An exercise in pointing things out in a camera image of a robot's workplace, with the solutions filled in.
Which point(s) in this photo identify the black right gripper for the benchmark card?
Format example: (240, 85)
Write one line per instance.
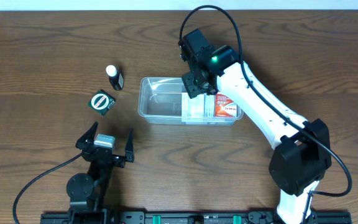
(193, 89)

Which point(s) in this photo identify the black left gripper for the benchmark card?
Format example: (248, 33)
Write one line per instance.
(84, 142)

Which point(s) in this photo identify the blue white medicine box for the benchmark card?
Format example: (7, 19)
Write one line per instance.
(200, 109)

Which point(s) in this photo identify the orange red medicine box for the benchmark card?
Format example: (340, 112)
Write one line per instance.
(224, 106)

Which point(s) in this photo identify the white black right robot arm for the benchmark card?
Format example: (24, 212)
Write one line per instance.
(297, 164)

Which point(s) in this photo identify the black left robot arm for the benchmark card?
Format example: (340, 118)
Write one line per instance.
(87, 190)

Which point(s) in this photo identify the clear plastic container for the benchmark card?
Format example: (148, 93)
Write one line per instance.
(160, 102)

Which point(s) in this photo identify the green Zam-Buk box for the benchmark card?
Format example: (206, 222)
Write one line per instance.
(101, 102)

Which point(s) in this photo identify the dark bottle white cap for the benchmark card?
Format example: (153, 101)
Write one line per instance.
(115, 77)

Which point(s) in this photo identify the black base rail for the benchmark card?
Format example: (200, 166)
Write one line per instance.
(139, 217)

